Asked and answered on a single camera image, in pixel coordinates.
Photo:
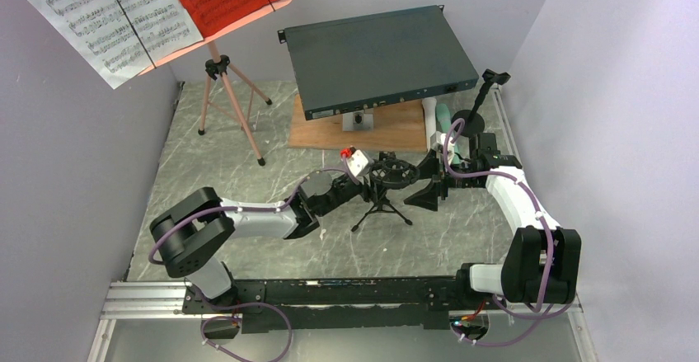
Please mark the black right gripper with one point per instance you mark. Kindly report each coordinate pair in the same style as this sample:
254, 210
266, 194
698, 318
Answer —
427, 198

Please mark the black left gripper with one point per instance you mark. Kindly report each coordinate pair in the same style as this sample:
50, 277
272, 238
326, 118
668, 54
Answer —
365, 195

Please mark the black tripod mic stand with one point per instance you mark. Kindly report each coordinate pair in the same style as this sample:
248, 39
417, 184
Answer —
388, 173

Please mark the mint green microphone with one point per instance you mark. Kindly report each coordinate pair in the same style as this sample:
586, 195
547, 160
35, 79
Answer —
443, 118

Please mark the black round-base mic stand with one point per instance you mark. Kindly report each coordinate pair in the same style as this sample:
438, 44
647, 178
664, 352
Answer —
474, 123

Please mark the white microphone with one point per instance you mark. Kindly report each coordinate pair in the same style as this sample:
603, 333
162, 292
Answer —
429, 107

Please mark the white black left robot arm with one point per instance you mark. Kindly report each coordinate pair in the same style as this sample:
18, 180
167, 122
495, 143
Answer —
188, 235

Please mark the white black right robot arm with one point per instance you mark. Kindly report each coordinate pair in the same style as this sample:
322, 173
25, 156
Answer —
542, 263

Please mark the wooden board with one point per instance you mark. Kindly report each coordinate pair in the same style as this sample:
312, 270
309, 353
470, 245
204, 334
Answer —
399, 127

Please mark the pink music stand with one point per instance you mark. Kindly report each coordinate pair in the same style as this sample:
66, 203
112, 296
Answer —
227, 89

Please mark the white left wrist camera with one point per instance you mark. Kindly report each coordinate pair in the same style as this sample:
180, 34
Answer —
357, 163

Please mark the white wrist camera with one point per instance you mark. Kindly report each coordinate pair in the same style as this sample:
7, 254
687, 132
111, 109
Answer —
357, 163
439, 142

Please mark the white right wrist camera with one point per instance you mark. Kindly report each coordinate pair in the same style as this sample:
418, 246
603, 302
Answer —
439, 142

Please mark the grey unit support bracket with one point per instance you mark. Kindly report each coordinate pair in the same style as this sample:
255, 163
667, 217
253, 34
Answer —
359, 120

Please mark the dark rack-mount audio unit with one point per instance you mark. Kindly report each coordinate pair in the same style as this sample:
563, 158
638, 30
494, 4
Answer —
363, 62

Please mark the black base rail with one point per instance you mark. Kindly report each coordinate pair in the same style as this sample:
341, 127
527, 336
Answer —
428, 302

